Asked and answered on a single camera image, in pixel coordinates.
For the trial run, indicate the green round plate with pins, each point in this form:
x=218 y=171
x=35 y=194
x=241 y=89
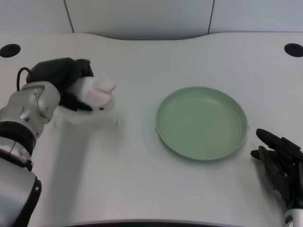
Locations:
x=201 y=123

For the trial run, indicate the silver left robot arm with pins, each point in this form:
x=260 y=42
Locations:
x=21 y=146

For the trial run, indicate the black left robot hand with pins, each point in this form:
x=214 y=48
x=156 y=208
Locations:
x=61 y=78

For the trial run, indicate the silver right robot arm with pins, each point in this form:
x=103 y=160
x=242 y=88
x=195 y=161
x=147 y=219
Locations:
x=296 y=217

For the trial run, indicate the white pink-eared rabbit doll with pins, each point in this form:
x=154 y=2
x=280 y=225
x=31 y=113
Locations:
x=94 y=97

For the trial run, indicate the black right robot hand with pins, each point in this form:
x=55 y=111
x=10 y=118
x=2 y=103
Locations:
x=279 y=163

